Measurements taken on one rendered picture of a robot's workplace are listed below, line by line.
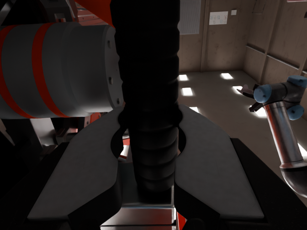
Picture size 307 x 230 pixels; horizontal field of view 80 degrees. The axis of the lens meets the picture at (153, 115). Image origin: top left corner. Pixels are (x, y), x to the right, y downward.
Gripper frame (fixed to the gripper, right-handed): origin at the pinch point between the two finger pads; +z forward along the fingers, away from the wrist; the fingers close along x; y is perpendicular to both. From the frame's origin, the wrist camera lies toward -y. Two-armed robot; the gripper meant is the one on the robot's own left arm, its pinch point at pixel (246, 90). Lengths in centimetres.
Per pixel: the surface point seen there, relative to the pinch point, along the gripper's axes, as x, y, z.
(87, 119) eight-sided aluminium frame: 89, 8, -45
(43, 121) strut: 94, 17, -61
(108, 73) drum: 82, 29, -69
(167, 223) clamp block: 77, 21, -85
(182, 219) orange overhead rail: -12, -218, 52
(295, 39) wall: -972, -22, 864
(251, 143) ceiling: -556, -456, 492
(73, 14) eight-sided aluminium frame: 90, 34, -38
